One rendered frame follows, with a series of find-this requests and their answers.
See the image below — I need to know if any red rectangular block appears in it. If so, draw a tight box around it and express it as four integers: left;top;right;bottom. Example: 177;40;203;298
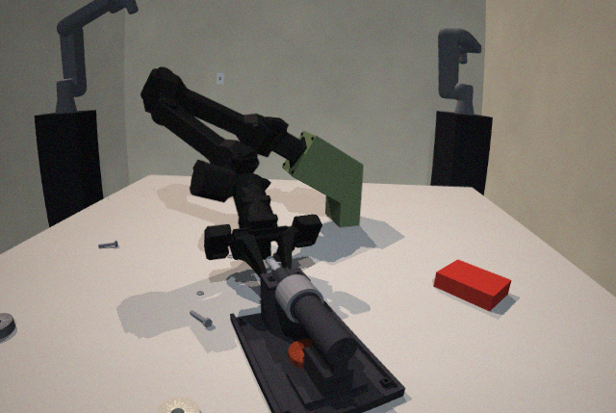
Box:
434;260;511;312

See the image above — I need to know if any red-brown ring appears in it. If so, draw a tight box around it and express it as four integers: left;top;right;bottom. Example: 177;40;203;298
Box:
288;339;312;369

